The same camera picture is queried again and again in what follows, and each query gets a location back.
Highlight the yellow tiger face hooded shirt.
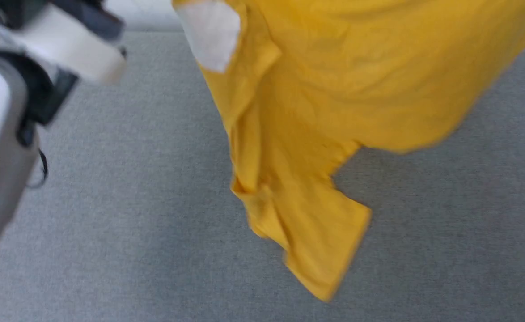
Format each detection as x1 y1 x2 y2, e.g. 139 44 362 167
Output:
172 0 525 303

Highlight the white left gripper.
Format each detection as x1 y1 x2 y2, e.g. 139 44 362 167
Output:
0 4 127 85

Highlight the grey fabric sofa seat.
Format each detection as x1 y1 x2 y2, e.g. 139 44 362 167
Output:
0 31 525 322

